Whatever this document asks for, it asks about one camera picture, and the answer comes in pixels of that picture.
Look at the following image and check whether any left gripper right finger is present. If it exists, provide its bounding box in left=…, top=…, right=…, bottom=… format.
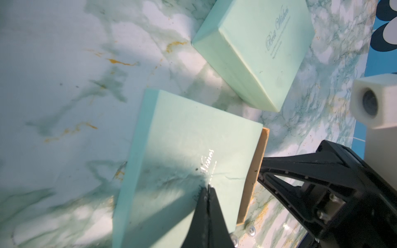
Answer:
left=208, top=186, right=234, bottom=248

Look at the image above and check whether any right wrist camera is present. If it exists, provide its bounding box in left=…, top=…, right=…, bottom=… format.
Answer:
left=350, top=73, right=397, bottom=189

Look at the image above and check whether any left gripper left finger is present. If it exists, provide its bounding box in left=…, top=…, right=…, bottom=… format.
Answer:
left=182, top=188, right=209, bottom=248

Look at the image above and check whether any pearl earring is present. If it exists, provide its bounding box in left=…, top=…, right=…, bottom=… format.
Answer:
left=230, top=234, right=239, bottom=248
left=246, top=225, right=256, bottom=237

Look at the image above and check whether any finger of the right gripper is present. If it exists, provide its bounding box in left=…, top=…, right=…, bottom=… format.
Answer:
left=257, top=140, right=397, bottom=248

